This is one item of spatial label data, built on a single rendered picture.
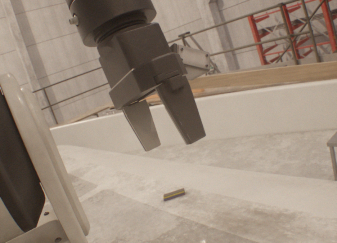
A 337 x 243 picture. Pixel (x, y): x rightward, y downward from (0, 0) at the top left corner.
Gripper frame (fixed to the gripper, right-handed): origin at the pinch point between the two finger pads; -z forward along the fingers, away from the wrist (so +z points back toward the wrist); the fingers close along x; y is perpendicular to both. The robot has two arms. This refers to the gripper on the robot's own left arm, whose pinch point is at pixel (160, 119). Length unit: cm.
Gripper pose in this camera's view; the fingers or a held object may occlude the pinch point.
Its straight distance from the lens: 33.8
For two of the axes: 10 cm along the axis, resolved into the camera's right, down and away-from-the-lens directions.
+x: 4.1, -1.7, -9.0
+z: -4.1, -9.1, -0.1
